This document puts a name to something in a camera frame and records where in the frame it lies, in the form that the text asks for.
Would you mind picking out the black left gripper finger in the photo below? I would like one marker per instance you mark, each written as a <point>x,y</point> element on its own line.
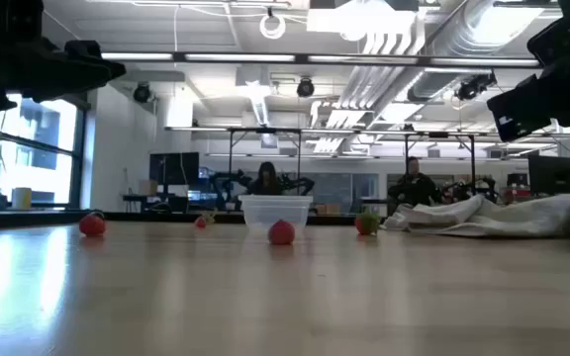
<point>97,66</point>

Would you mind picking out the red strawberry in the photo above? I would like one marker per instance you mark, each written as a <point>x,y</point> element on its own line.
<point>201,222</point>
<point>365,225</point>
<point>92,225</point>
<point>281,232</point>

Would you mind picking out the clear plastic tupperware container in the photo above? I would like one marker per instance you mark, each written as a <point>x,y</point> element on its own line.
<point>265,210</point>

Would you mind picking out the background black robot arm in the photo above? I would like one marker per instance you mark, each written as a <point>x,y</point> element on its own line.
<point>225,185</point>
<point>468,190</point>
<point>299,184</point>

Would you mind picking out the black ceiling spotlight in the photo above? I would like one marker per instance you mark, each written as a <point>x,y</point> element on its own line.
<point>474,86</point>
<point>141,93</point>
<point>305,88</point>

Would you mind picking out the large window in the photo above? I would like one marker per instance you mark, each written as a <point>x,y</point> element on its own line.
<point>37,148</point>

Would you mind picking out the black computer monitor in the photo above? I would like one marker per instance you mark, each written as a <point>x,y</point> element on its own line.
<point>554,174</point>
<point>173,168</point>

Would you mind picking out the white cup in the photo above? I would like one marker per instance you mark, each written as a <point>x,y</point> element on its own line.
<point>21,198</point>

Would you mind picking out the overhead LED light bar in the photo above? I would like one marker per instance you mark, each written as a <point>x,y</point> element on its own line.
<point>240,57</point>

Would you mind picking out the white checked cloth towel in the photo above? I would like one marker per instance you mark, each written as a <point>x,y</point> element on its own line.
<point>512,217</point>

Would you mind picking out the person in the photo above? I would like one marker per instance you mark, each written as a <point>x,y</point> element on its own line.
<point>265,179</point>
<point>413,187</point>

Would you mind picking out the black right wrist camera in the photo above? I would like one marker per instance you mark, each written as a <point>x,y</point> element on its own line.
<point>515,116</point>

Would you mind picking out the black background gantry frame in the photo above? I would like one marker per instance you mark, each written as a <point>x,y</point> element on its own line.
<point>438,134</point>
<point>265,130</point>

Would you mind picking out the black aluminium table frame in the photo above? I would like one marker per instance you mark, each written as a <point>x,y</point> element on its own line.
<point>156,216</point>

